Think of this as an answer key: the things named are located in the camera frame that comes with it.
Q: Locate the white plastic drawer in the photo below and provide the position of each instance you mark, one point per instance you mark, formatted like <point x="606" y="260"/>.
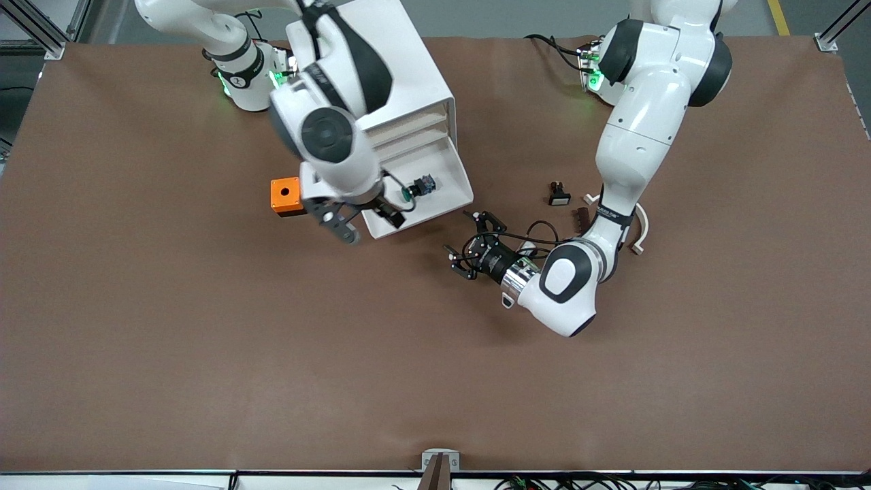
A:
<point x="418" y="137"/>
<point x="435" y="207"/>
<point x="415" y="122"/>
<point x="408" y="151"/>

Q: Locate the dark brown cylinder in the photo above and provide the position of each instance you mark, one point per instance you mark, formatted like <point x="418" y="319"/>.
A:
<point x="580" y="216"/>

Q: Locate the green mushroom push button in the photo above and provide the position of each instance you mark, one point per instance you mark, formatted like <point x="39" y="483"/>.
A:
<point x="425" y="184"/>

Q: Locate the brown table cover sheet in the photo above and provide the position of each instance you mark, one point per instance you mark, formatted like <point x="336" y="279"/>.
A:
<point x="204" y="340"/>

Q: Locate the grey metal edge bracket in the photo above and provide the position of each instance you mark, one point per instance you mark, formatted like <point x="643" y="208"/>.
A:
<point x="427" y="457"/>

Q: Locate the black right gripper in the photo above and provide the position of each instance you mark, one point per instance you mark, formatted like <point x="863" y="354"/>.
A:
<point x="385" y="210"/>

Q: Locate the right arm base connector block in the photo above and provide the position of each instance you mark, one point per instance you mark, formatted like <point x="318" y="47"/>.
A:
<point x="282" y="68"/>

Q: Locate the black switch with white cap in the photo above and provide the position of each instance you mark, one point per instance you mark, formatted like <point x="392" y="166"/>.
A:
<point x="559" y="199"/>

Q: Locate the white drawer cabinet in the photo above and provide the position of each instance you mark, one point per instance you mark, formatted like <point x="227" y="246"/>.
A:
<point x="408" y="54"/>

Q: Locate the left arm base connector block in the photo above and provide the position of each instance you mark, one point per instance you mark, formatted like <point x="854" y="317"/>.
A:
<point x="590" y="64"/>

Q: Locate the orange button enclosure box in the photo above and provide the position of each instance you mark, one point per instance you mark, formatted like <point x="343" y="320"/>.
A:
<point x="286" y="194"/>

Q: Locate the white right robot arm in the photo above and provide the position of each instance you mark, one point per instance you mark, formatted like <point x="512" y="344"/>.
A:
<point x="354" y="163"/>

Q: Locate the white table edge rail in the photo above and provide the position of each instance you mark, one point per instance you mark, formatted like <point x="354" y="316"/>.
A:
<point x="136" y="482"/>

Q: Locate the aluminium frame post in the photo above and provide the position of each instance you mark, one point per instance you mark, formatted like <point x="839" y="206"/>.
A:
<point x="827" y="41"/>
<point x="51" y="44"/>

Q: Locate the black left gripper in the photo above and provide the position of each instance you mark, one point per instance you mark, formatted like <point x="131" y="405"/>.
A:
<point x="495" y="260"/>

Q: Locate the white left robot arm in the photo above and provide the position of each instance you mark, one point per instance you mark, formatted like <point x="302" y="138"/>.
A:
<point x="639" y="136"/>

